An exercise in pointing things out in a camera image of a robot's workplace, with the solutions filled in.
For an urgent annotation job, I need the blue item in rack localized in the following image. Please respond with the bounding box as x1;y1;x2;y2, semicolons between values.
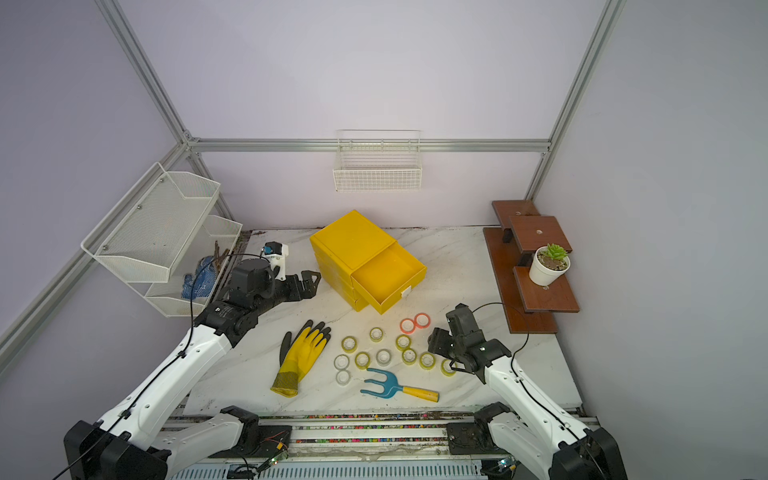
181;256;218;300

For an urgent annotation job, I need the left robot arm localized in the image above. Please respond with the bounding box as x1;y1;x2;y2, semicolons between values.
63;254;321;479

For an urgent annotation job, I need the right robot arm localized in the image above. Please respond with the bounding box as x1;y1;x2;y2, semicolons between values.
428;304;628;479

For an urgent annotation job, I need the white mesh two-tier rack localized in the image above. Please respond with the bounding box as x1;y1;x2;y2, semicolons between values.
81;163;242;317

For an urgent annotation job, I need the yellow top drawer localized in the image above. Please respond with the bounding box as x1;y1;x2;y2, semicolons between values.
351;242;427;314

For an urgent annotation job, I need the clear tape roll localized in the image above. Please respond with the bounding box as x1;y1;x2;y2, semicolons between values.
375;349;392;366
333;354;350;371
335;370;351;386

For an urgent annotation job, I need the brown wooden step shelf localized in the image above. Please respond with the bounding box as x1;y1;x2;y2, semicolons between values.
483;200;580;334

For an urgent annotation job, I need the white wire wall basket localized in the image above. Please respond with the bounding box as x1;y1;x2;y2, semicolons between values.
332;129;423;193

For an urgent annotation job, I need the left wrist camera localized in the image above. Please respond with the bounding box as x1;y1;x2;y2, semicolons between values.
262;241;289;281

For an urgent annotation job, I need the white potted succulent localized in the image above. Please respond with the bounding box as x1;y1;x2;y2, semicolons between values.
529;244;571;287

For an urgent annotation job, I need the yellow black work glove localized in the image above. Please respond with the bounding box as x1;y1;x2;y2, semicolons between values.
270;320;332;398

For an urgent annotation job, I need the red tape roll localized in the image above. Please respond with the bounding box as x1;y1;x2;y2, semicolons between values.
399;318;416;335
413;312;431;329

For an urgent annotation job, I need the aluminium frame rail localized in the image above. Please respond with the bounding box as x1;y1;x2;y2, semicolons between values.
188;138;551;153

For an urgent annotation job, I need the yellow drawer cabinet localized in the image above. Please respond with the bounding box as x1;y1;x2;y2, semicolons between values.
310;210;395;312

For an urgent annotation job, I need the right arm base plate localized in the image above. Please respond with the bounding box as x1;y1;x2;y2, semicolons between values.
446;422;523;455

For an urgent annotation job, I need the blue garden fork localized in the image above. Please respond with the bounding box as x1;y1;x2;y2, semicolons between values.
360;368;440;403

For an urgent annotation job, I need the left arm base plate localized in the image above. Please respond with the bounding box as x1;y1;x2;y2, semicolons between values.
211;425;292;458

